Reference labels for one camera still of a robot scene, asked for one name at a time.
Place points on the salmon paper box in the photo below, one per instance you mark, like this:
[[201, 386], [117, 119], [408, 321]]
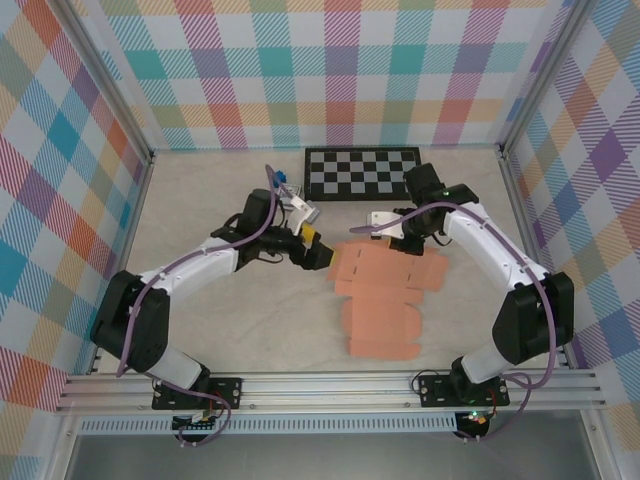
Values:
[[385, 300]]

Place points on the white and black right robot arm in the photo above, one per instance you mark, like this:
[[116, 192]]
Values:
[[530, 325]]

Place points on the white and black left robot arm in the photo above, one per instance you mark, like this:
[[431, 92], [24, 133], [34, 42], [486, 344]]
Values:
[[150, 325]]

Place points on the small blue block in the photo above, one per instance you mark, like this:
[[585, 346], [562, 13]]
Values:
[[280, 176]]

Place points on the black grey checkerboard panel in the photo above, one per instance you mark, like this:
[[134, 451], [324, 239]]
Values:
[[360, 175]]

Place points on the small controller circuit board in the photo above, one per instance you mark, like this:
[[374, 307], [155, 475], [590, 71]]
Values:
[[197, 422], [475, 419]]

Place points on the grey metal panel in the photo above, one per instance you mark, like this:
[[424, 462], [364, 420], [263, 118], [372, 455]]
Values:
[[325, 457]]

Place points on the aluminium mounting rail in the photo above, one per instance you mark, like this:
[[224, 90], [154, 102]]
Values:
[[325, 390]]

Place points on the aluminium table side rail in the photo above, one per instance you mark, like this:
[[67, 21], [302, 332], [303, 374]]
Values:
[[122, 260], [535, 260]]

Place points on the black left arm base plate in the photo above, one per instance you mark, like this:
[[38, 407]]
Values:
[[230, 390]]

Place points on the aluminium frame post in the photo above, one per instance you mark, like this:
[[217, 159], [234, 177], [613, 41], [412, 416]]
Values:
[[547, 80], [107, 82]]

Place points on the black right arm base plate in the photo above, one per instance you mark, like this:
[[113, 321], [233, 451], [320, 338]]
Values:
[[432, 392]]

